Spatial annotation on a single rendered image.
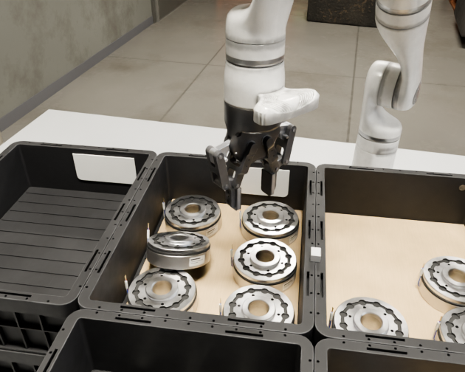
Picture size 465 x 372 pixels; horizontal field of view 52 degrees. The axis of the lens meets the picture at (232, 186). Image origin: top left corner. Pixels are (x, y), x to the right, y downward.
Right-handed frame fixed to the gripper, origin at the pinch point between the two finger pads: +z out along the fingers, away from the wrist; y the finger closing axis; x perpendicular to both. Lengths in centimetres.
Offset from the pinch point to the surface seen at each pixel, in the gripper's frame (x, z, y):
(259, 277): 2.7, 14.4, 0.2
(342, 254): 4.6, 17.5, -16.9
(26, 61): -285, 68, -43
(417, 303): 19.3, 17.6, -17.6
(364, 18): -278, 90, -376
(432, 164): -15, 30, -77
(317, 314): 17.0, 7.9, 3.0
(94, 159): -38.1, 9.6, 8.5
